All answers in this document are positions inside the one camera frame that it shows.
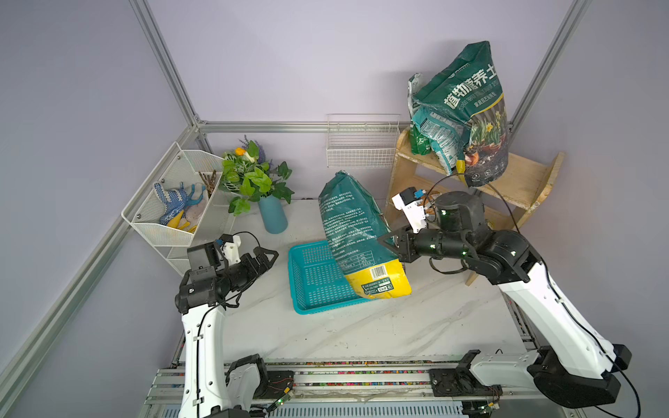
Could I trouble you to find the dark green soil bag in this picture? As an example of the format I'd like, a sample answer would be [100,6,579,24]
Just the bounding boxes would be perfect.
[319,171,412,300]
[414,41,510,187]

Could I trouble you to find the artificial green plant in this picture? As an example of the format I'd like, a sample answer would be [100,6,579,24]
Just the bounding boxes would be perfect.
[218,138,294,216]

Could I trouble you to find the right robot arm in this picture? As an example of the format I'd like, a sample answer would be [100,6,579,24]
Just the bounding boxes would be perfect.
[378,187,632,409]

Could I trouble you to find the teal white fertilizer bag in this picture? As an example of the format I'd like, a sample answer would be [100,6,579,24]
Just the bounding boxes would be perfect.
[412,107,464,174]

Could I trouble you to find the teal plastic basket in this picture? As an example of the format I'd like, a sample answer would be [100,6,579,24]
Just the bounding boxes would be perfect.
[287,240,369,315]

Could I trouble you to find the wooden two-tier shelf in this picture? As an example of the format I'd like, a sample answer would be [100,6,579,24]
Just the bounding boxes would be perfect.
[385,130,564,286]

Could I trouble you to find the yellow toy in rack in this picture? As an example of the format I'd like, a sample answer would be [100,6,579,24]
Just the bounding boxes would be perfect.
[167,211,197,234]

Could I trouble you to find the teal vase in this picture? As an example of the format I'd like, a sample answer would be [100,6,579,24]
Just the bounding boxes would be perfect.
[258,196,289,234]

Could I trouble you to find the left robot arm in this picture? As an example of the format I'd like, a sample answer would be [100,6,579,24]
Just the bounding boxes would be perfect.
[174,234,290,417]

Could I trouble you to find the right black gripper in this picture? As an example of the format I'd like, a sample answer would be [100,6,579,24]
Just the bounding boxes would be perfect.
[379,223,469,264]

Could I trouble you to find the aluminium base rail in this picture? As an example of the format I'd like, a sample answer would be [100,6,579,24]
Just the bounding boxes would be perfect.
[138,357,586,418]

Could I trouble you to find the blue knitted glove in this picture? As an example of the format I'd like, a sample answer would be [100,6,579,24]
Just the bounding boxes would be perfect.
[153,182,207,226]

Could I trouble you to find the white mesh corner rack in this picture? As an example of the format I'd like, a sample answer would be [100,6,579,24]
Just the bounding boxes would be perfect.
[121,143,233,275]

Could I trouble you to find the white green small bag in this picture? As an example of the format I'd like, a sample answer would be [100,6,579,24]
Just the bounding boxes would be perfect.
[408,73,431,156]

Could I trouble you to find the white wire wall basket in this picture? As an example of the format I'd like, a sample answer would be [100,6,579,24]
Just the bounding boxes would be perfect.
[326,113,401,169]

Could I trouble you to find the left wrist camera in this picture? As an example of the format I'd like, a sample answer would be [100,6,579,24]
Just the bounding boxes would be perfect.
[216,233,241,266]

